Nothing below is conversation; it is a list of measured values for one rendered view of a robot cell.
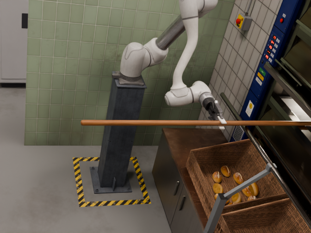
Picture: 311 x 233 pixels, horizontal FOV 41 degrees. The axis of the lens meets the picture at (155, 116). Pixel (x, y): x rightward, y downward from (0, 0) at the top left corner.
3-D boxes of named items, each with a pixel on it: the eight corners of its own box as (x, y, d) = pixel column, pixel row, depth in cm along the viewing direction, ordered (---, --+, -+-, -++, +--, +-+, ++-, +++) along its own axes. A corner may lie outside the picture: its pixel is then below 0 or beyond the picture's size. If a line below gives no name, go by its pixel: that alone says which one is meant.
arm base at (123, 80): (109, 71, 302) (110, 65, 299) (138, 73, 309) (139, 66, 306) (113, 84, 288) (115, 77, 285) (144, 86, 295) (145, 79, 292)
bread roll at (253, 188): (251, 197, 278) (258, 195, 280) (256, 195, 272) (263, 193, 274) (246, 182, 281) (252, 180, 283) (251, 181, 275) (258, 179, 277)
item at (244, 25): (243, 25, 321) (247, 13, 316) (248, 31, 313) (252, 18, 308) (234, 25, 319) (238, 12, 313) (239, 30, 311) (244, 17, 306)
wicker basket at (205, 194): (244, 165, 312) (256, 136, 297) (278, 223, 267) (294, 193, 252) (183, 165, 297) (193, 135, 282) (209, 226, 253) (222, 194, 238)
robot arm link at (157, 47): (131, 54, 305) (151, 49, 320) (142, 72, 303) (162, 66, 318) (194, -16, 250) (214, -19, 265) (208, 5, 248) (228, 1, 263)
